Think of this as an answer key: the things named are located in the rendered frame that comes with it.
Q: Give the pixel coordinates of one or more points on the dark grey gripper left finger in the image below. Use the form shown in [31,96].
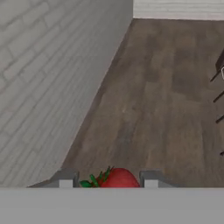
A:
[66,176]

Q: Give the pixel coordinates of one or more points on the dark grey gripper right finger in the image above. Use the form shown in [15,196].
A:
[151,176]

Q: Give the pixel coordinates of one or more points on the red strawberry with green leaves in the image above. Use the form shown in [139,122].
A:
[121,178]

